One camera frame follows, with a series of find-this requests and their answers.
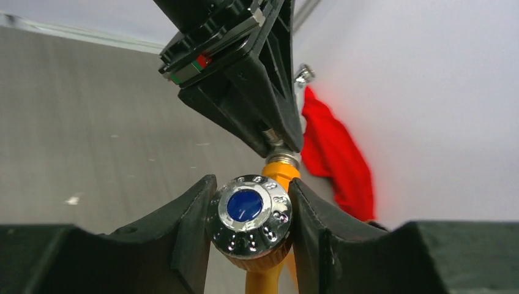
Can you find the orange plastic faucet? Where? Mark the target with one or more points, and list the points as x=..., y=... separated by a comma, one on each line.
x=249, y=220

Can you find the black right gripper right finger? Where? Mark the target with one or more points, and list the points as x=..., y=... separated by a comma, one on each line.
x=337, y=253

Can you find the red cloth at back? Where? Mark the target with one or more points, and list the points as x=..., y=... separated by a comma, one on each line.
x=330, y=152

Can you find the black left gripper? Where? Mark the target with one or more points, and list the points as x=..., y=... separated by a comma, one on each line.
x=233, y=63

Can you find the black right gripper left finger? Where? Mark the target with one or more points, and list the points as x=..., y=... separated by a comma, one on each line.
x=166, y=251

